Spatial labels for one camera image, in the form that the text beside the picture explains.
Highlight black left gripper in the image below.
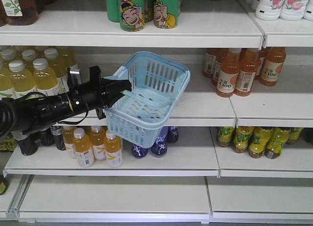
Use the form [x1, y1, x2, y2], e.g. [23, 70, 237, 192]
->
[68, 66, 132, 119]

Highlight light blue plastic basket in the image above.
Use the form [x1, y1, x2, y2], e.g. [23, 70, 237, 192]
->
[105, 51, 190, 148]

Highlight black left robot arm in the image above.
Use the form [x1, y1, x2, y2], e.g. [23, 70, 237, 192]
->
[0, 66, 132, 139]

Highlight orange vitamin drink bottle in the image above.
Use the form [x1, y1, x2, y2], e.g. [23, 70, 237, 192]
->
[89, 126, 106, 160]
[105, 130, 123, 168]
[73, 128, 94, 167]
[62, 126, 77, 158]

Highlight pale yellow drink bottle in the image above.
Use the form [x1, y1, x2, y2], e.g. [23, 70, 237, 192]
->
[0, 60, 17, 99]
[33, 58, 62, 96]
[44, 48, 69, 92]
[9, 60, 43, 99]

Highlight blue sports drink bottle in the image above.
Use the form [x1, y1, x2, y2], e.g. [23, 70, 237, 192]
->
[151, 126, 168, 157]
[131, 143, 148, 158]

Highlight dark tea bottle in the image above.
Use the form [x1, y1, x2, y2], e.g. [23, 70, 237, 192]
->
[12, 132, 38, 156]
[50, 126, 66, 151]
[39, 128, 54, 146]

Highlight green cartoon drink can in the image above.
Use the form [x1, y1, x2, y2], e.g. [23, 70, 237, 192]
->
[154, 0, 179, 29]
[118, 0, 145, 32]

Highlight orange C100 juice bottle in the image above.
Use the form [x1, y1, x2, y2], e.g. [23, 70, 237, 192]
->
[216, 48, 242, 97]
[259, 47, 286, 86]
[202, 48, 218, 78]
[234, 48, 259, 96]

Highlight yellow lemon tea bottle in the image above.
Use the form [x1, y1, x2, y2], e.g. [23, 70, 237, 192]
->
[264, 127, 291, 159]
[217, 126, 235, 147]
[248, 126, 273, 158]
[232, 126, 255, 153]

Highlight brown tea bottle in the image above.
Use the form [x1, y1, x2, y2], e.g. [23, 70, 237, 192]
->
[1, 0, 39, 25]

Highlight white store shelf unit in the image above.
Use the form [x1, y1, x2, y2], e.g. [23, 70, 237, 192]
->
[0, 0, 313, 226]

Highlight white peach drink bottle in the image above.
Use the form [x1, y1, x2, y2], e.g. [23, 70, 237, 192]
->
[280, 0, 309, 21]
[255, 0, 284, 21]

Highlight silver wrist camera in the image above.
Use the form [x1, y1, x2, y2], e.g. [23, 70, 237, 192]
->
[67, 67, 82, 89]

